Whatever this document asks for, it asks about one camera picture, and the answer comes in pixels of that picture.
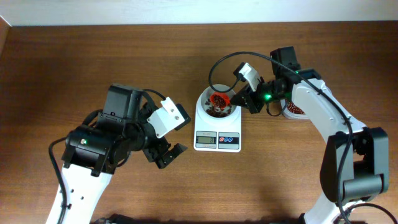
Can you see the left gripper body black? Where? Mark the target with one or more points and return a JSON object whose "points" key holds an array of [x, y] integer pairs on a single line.
{"points": [[142, 137]]}

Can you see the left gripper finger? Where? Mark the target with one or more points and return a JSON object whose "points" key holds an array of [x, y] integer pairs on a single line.
{"points": [[163, 156], [172, 154]]}

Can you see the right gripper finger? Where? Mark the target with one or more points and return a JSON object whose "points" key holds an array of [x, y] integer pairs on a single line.
{"points": [[242, 94], [243, 102]]}

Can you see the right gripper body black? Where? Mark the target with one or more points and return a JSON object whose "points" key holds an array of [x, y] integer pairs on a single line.
{"points": [[257, 99]]}

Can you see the orange measuring scoop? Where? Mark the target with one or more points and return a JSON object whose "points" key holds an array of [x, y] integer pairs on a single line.
{"points": [[219, 100]]}

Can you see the red adzuki beans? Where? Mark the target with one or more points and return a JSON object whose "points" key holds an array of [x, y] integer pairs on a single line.
{"points": [[294, 109]]}

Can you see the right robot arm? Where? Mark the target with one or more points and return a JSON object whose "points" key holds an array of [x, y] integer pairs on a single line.
{"points": [[355, 166]]}

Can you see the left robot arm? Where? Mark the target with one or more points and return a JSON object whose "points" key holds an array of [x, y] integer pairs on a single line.
{"points": [[86, 159]]}

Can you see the white digital kitchen scale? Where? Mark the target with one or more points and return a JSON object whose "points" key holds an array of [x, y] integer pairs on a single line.
{"points": [[218, 135]]}

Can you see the red beans in bowl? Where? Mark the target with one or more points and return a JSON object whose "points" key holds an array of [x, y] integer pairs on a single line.
{"points": [[216, 112]]}

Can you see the clear plastic bean container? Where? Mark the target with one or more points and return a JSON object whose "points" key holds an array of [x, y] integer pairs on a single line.
{"points": [[289, 115]]}

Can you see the white round bowl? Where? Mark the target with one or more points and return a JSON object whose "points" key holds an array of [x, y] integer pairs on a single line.
{"points": [[236, 110]]}

